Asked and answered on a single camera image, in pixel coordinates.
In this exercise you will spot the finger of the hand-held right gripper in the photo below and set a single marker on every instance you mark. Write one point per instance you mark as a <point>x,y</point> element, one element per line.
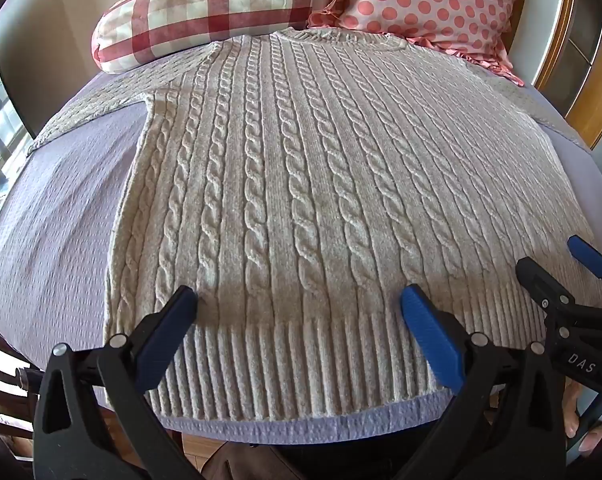
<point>587,254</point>
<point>540,280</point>

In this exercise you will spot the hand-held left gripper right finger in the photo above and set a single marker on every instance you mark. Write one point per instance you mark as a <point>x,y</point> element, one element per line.
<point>431,340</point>

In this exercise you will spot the lavender textured bed sheet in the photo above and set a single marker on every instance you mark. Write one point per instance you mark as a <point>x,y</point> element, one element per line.
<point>56,240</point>

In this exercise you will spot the brown cloth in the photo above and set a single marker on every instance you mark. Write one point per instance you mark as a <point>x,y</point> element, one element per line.
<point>241,462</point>

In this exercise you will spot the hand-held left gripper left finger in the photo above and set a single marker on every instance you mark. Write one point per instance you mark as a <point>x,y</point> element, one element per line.
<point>167,334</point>

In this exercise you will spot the red plaid bolster pillow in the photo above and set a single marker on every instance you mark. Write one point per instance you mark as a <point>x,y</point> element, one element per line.
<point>206,12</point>

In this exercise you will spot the wooden framed glass door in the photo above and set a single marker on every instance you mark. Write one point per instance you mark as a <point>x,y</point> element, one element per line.
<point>583,65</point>

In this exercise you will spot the pink polka dot ruffled pillow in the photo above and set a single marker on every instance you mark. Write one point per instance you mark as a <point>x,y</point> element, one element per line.
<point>431,0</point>

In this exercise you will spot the wooden furniture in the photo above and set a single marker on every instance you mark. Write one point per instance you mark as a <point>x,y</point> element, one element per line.
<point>3,390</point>

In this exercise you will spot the person's right hand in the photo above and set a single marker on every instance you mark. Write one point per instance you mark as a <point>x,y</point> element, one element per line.
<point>572,407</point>

